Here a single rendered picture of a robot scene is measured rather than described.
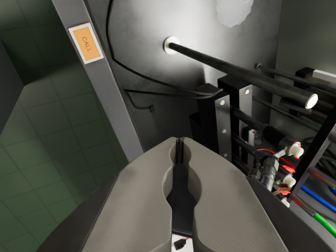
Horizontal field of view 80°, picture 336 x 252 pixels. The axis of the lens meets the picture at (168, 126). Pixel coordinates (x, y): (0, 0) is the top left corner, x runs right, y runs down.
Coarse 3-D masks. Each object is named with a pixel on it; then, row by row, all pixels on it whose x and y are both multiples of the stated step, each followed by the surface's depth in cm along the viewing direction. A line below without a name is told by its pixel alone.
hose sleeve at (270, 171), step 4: (264, 168) 31; (268, 168) 31; (272, 168) 31; (264, 172) 30; (268, 172) 30; (272, 172) 30; (260, 176) 30; (264, 176) 30; (268, 176) 30; (272, 176) 30; (260, 180) 30; (264, 180) 29; (268, 180) 29; (272, 180) 30; (264, 184) 29; (268, 184) 29; (272, 184) 29; (268, 188) 28
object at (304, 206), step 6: (294, 198) 51; (300, 198) 50; (300, 204) 49; (306, 204) 49; (306, 210) 48; (312, 210) 47; (312, 216) 47; (318, 216) 46; (324, 222) 45; (330, 228) 44
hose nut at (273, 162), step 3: (267, 159) 32; (270, 159) 32; (273, 159) 32; (264, 162) 32; (267, 162) 32; (270, 162) 31; (273, 162) 31; (276, 162) 32; (264, 165) 32; (270, 165) 31; (273, 165) 31; (276, 165) 31; (276, 168) 31
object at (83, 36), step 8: (80, 24) 28; (80, 32) 28; (88, 32) 28; (80, 40) 29; (88, 40) 29; (80, 48) 29; (88, 48) 29; (96, 48) 30; (88, 56) 30; (96, 56) 30
